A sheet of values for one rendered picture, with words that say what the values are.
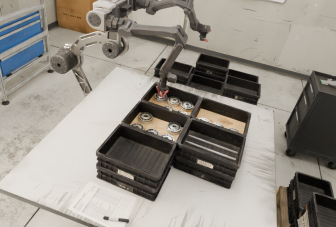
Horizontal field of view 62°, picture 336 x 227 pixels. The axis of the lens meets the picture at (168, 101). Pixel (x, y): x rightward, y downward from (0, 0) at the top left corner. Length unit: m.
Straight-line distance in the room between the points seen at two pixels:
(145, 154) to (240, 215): 0.68
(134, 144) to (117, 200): 0.37
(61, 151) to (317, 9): 4.09
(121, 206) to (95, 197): 0.16
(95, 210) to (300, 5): 4.10
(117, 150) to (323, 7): 3.90
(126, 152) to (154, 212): 0.40
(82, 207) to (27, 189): 0.34
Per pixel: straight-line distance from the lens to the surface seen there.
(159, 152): 1.83
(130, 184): 1.74
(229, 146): 2.01
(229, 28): 4.95
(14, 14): 3.53
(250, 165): 2.14
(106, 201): 1.75
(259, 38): 4.98
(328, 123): 3.21
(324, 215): 2.43
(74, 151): 2.01
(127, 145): 1.86
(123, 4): 2.17
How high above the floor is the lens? 2.15
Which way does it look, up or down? 35 degrees down
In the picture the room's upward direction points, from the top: 10 degrees clockwise
